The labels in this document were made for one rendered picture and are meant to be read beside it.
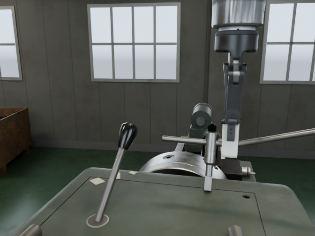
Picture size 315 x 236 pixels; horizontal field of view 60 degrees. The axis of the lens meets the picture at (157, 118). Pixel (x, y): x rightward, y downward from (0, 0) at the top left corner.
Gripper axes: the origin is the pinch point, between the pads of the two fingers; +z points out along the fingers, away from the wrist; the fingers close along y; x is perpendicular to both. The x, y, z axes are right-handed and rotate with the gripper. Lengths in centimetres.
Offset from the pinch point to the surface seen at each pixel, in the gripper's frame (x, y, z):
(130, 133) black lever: 17.0, -10.6, -3.2
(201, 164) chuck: 5.9, 17.6, 13.3
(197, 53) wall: 32, 349, -14
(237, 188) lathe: -2.1, -0.5, 10.3
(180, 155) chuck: 12.1, 19.9, 12.1
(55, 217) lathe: 28.2, -17.2, 10.2
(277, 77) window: -80, 356, 19
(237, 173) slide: -9, 70, 39
